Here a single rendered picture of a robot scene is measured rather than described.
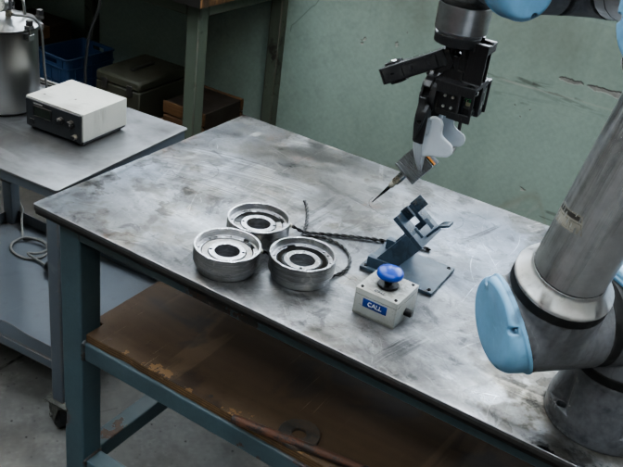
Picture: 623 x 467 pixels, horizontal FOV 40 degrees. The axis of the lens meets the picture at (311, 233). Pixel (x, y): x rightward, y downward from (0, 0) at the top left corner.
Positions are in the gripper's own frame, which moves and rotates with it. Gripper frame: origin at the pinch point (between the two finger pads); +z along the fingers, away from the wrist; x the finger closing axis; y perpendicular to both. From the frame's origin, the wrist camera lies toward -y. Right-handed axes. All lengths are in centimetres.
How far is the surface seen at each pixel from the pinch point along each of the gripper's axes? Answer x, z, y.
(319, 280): -15.8, 17.4, -6.7
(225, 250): -17.2, 18.0, -22.9
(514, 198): 148, 70, -15
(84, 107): 22, 24, -88
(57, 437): -2, 100, -77
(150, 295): -3, 45, -48
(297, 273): -18.1, 16.2, -9.4
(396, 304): -17.1, 15.3, 6.5
